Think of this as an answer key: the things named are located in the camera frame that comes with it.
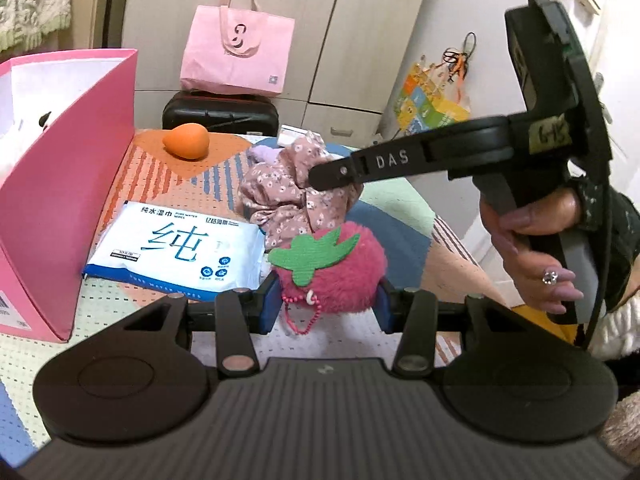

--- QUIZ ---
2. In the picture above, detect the black suitcase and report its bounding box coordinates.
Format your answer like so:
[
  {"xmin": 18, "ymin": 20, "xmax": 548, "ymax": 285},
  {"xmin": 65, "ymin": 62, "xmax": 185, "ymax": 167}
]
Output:
[{"xmin": 162, "ymin": 90, "xmax": 280, "ymax": 136}]

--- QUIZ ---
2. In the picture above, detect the white brown plush cat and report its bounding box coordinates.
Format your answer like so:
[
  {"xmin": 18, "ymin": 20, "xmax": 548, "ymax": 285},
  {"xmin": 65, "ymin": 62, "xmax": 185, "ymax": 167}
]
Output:
[{"xmin": 38, "ymin": 112, "xmax": 51, "ymax": 130}]

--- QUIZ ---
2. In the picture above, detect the orange egg-shaped sponge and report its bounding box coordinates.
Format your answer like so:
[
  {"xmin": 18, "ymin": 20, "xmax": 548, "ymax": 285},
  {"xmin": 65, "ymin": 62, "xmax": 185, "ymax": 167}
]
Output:
[{"xmin": 163, "ymin": 122, "xmax": 209, "ymax": 160}]

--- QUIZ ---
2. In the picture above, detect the floral pink fabric scrunchie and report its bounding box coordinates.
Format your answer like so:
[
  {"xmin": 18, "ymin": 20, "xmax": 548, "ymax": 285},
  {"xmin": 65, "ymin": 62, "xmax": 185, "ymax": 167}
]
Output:
[{"xmin": 235, "ymin": 131, "xmax": 362, "ymax": 250}]

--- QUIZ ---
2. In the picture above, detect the pink cardboard box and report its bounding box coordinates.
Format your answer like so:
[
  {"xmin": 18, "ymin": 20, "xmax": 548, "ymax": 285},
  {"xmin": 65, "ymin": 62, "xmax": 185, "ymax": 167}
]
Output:
[{"xmin": 1, "ymin": 49, "xmax": 137, "ymax": 342}]

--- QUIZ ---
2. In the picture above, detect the purple plush toy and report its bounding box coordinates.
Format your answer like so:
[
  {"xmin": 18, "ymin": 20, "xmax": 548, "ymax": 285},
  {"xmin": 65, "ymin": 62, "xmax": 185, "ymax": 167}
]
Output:
[{"xmin": 246, "ymin": 144, "xmax": 282, "ymax": 165}]

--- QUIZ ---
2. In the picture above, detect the beige wardrobe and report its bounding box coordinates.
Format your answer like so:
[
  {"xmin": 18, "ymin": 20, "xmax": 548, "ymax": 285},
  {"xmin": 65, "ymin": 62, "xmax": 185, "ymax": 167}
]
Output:
[{"xmin": 71, "ymin": 0, "xmax": 436, "ymax": 149}]

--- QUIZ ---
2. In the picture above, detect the pink tote bag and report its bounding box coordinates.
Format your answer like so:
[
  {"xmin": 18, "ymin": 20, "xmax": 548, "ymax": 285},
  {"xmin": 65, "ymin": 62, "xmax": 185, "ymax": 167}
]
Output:
[{"xmin": 180, "ymin": 0, "xmax": 295, "ymax": 96}]

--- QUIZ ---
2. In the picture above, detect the small white tissue pack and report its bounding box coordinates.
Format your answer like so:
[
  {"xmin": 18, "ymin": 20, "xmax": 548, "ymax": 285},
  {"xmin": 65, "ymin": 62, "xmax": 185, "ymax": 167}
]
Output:
[{"xmin": 277, "ymin": 125, "xmax": 308, "ymax": 148}]

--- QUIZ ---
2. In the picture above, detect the pink furry strawberry plush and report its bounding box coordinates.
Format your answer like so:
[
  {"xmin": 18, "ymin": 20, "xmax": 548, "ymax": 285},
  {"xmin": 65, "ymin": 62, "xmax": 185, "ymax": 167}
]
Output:
[{"xmin": 268, "ymin": 221, "xmax": 387, "ymax": 335}]

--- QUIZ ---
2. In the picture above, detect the large blue wet wipes pack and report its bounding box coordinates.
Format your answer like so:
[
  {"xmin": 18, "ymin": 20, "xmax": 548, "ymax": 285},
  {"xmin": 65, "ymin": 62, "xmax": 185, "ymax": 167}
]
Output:
[{"xmin": 84, "ymin": 202, "xmax": 265, "ymax": 301}]

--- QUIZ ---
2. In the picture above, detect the colourful hanging paper bag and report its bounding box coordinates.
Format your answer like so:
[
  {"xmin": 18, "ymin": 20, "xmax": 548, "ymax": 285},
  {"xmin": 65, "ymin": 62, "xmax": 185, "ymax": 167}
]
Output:
[{"xmin": 393, "ymin": 32, "xmax": 477, "ymax": 136}]

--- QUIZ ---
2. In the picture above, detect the hand with painted nails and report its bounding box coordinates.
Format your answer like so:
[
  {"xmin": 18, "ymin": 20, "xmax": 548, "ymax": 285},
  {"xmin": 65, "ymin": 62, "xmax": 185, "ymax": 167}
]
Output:
[{"xmin": 480, "ymin": 188, "xmax": 582, "ymax": 314}]

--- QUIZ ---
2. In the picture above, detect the cream knitted cardigan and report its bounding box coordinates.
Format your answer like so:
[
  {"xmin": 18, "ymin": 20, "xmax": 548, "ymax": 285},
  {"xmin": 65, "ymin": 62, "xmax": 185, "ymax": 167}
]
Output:
[{"xmin": 1, "ymin": 0, "xmax": 72, "ymax": 53}]

